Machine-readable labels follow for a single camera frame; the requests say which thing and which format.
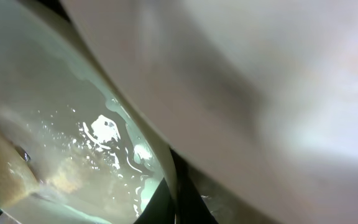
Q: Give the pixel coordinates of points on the white plate front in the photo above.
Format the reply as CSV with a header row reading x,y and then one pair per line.
x,y
73,140

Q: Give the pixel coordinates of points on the pink white plate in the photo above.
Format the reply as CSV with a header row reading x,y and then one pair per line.
x,y
261,95

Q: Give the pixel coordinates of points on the green yellow sponge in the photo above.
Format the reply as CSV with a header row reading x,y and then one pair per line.
x,y
17,181

